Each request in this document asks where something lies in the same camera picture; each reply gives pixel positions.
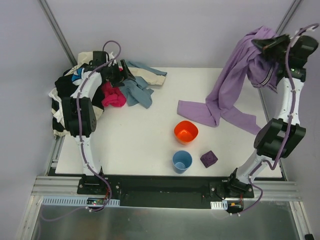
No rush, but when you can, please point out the grey blue cloth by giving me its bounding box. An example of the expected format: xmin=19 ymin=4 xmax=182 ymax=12
xmin=119 ymin=60 xmax=168 ymax=109

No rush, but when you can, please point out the magenta pink cloth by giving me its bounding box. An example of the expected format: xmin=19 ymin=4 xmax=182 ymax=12
xmin=101 ymin=67 xmax=127 ymax=108

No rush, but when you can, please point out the cream canvas cloth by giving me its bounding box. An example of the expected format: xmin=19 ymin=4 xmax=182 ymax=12
xmin=48 ymin=51 xmax=167 ymax=137

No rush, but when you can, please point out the lilac purple shirt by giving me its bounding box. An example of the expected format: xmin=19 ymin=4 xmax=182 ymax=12
xmin=177 ymin=26 xmax=278 ymax=135

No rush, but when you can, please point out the black cloth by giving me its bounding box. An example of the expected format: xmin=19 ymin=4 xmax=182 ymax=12
xmin=48 ymin=70 xmax=105 ymax=136

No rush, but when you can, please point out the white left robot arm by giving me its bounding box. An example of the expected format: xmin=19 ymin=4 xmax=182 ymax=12
xmin=61 ymin=51 xmax=135 ymax=185

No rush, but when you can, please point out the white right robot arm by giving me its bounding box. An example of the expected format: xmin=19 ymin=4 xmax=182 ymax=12
xmin=223 ymin=34 xmax=319 ymax=198

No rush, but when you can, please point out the blue white patterned cloth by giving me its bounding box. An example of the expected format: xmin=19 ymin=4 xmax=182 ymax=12
xmin=71 ymin=67 xmax=85 ymax=86

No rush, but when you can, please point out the orange plastic cup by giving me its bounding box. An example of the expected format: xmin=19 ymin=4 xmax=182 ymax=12
xmin=173 ymin=120 xmax=199 ymax=145

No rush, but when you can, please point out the blue plastic cup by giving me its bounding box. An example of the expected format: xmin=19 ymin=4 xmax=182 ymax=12
xmin=172 ymin=150 xmax=193 ymax=174

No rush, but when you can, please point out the purple cube block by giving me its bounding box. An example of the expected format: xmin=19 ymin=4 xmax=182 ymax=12
xmin=200 ymin=150 xmax=218 ymax=168

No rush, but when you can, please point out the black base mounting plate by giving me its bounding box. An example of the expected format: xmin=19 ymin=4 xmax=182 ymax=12
xmin=77 ymin=175 xmax=254 ymax=209

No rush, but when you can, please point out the right aluminium corner post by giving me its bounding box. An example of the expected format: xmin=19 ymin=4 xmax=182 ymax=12
xmin=252 ymin=0 xmax=305 ymax=76

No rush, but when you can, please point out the aluminium corner post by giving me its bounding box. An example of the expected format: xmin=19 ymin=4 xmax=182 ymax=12
xmin=252 ymin=0 xmax=305 ymax=76
xmin=37 ymin=0 xmax=77 ymax=66

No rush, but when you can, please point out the left aluminium corner post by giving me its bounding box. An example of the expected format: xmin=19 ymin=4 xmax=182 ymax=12
xmin=37 ymin=0 xmax=77 ymax=66

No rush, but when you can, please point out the aluminium frame rail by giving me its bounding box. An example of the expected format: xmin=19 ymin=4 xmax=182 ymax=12
xmin=29 ymin=137 xmax=301 ymax=201

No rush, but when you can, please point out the left white cable duct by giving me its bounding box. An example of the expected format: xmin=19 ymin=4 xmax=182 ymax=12
xmin=42 ymin=196 xmax=120 ymax=208

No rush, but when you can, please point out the white cable duct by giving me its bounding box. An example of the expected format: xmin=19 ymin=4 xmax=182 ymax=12
xmin=210 ymin=200 xmax=228 ymax=211
xmin=42 ymin=196 xmax=120 ymax=208

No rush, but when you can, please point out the right white cable duct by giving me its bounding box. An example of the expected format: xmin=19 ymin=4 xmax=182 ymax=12
xmin=210 ymin=200 xmax=228 ymax=211

